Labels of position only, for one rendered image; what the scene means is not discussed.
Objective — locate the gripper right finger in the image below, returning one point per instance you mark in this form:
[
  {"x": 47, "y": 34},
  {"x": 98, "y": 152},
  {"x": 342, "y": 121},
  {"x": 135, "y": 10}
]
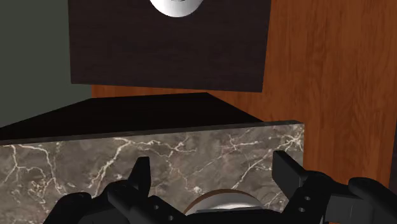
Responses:
[{"x": 322, "y": 195}]

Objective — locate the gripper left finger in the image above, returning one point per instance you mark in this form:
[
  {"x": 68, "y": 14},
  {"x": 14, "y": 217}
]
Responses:
[{"x": 124, "y": 201}]

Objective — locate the black counter cabinet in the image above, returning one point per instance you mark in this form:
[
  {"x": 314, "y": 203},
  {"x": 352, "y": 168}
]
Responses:
[{"x": 130, "y": 114}]

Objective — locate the white bowl with brown rim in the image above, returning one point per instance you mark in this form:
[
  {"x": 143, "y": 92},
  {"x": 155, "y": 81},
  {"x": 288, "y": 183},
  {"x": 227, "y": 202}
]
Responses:
[{"x": 224, "y": 201}]

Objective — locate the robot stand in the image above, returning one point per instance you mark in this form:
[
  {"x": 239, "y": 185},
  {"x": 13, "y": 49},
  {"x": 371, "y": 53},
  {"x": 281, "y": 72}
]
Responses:
[{"x": 167, "y": 46}]

